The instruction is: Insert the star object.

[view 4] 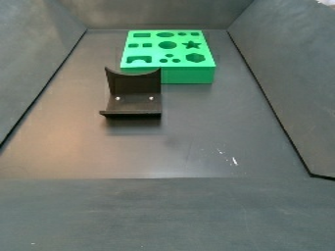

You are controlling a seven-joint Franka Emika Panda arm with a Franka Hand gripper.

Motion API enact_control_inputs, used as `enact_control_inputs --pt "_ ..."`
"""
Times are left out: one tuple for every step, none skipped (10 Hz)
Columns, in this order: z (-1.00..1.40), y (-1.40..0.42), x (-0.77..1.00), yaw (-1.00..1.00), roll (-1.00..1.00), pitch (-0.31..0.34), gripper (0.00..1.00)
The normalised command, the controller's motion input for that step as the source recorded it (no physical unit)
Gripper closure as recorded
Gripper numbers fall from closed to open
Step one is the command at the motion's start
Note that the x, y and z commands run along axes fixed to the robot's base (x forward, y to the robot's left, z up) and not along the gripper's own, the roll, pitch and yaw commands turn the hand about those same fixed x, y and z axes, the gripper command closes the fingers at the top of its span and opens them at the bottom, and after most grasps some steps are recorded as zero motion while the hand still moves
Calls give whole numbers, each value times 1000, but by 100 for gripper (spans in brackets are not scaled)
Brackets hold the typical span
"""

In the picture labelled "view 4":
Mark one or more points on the black curved holder stand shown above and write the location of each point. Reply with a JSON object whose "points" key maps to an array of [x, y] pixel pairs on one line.
{"points": [[133, 89]]}

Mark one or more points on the green shape sorter block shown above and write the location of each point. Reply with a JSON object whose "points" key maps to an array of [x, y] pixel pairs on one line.
{"points": [[176, 51]]}

